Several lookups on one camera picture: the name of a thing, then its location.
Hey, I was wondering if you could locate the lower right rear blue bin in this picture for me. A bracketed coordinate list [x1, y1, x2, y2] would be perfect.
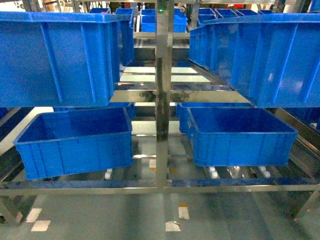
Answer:
[175, 102, 253, 134]

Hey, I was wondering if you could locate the blue bin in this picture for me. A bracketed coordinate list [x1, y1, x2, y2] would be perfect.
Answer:
[53, 102, 136, 119]
[175, 102, 253, 134]
[189, 13, 320, 108]
[0, 11, 134, 108]
[13, 107, 133, 180]
[187, 107, 298, 167]

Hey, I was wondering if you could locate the lower left rear blue bin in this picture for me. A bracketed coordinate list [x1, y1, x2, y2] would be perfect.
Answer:
[53, 102, 136, 119]

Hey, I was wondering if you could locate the upper left blue bin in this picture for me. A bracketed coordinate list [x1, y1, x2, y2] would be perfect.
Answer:
[0, 11, 134, 108]

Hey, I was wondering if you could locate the upper right blue bin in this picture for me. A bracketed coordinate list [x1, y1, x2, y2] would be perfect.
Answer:
[189, 13, 320, 108]

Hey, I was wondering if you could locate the stainless steel rack post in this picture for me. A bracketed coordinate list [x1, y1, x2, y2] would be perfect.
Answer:
[155, 0, 175, 189]

